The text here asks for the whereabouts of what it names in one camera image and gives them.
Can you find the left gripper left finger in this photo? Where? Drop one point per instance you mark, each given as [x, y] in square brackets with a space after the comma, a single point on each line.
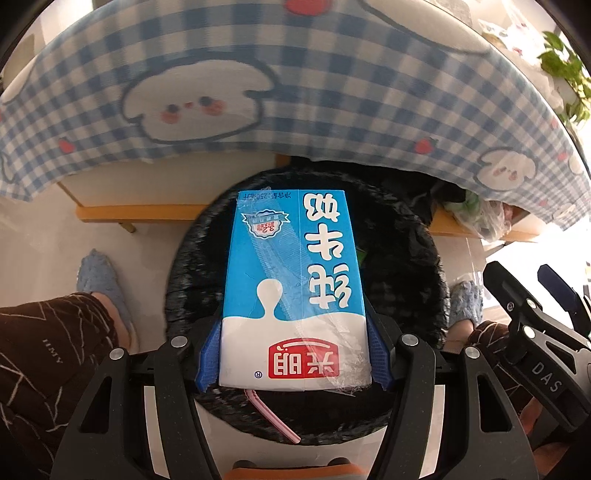
[208, 358]

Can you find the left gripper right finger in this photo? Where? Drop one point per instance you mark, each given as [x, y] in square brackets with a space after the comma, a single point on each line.
[379, 356]

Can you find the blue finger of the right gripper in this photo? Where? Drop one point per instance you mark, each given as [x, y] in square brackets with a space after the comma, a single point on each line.
[518, 302]
[577, 307]

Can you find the blue white milk carton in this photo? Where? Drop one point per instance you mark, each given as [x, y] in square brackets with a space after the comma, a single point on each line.
[293, 316]

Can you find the black lined trash bin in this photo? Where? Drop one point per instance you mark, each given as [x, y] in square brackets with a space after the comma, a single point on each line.
[401, 275]

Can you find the right hand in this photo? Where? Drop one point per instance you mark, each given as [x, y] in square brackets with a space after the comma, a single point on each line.
[539, 425]

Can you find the brown patterned right leg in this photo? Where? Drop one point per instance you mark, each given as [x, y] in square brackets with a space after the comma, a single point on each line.
[491, 338]

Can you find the brown patterned leg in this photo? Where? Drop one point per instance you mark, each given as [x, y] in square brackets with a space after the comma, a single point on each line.
[491, 338]
[50, 351]

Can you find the pink drinking straw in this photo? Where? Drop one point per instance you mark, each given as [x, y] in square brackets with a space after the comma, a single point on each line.
[267, 413]

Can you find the blue fuzzy right slipper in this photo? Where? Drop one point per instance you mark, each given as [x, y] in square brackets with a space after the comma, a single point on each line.
[466, 303]

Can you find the blue fuzzy slipper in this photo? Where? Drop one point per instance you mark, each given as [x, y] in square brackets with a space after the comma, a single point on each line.
[466, 303]
[96, 276]

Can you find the clear bag under table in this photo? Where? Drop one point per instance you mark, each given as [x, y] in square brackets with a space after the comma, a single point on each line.
[489, 220]

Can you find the blue fuzzy left slipper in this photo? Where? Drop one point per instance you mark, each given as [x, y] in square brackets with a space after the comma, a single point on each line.
[96, 276]

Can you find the brown patterned left leg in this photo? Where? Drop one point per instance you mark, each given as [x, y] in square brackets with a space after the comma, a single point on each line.
[50, 351]

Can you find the wooden table shelf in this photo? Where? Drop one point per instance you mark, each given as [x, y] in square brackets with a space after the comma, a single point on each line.
[179, 188]

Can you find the blue checkered tablecloth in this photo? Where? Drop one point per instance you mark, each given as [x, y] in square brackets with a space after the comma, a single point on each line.
[399, 84]

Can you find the green potted plant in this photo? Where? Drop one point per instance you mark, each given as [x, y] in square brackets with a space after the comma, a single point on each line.
[561, 62]

